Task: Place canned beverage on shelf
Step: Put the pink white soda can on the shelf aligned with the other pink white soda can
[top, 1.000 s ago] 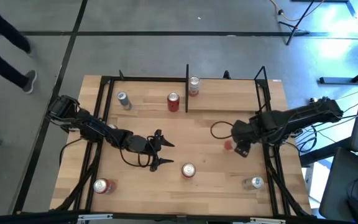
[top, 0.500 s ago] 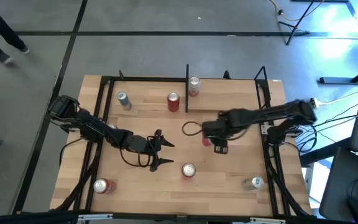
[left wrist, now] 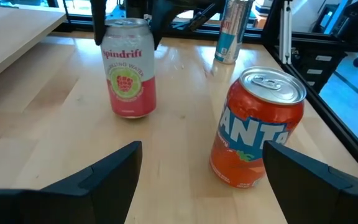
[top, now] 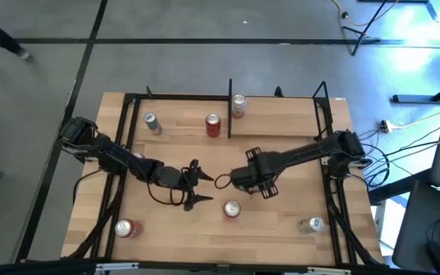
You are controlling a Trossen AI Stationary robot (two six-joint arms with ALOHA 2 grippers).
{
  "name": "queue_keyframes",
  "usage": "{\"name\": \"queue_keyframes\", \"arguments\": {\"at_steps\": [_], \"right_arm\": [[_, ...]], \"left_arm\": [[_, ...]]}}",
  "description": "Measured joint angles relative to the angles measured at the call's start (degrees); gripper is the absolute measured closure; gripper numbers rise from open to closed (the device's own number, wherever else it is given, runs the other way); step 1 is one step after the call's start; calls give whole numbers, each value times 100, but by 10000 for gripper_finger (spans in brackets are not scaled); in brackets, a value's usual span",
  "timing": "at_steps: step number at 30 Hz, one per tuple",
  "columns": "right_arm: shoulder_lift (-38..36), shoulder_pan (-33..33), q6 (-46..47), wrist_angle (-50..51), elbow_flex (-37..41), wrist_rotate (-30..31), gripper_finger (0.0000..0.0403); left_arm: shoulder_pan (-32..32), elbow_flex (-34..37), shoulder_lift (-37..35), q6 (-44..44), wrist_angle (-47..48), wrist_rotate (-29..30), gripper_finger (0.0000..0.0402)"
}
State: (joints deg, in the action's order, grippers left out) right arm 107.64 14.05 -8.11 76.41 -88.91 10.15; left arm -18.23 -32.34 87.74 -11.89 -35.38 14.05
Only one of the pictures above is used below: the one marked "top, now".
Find dark grey side desk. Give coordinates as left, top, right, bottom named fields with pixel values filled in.
left=390, top=180, right=440, bottom=275

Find black floor beam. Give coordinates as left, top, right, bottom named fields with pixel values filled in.
left=368, top=170, right=433, bottom=205

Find black aluminium table frame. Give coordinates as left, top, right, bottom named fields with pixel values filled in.
left=66, top=86, right=383, bottom=268

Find white cable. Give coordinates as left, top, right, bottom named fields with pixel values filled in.
left=390, top=110, right=440, bottom=131

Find red can blue label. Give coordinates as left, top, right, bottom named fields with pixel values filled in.
left=222, top=199, right=242, bottom=219

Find black desk leg frame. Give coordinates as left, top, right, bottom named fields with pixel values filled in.
left=391, top=0, right=440, bottom=104

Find black crossbar silver brackets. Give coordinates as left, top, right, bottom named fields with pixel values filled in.
left=0, top=259, right=440, bottom=275

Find white blue beverage can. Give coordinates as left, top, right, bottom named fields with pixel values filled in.
left=297, top=216, right=325, bottom=235

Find beige cable black plug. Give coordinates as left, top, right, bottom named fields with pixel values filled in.
left=330, top=0, right=400, bottom=28

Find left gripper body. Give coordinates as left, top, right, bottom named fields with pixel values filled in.
left=157, top=159, right=200, bottom=212

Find slim blue silver can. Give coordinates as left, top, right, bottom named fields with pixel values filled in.
left=144, top=112, right=163, bottom=135

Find black cable bundle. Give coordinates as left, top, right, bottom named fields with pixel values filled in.
left=355, top=128, right=440, bottom=188

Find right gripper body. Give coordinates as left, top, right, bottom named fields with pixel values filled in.
left=229, top=147, right=282, bottom=199

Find black tripod stand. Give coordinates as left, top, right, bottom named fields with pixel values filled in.
left=341, top=0, right=404, bottom=57

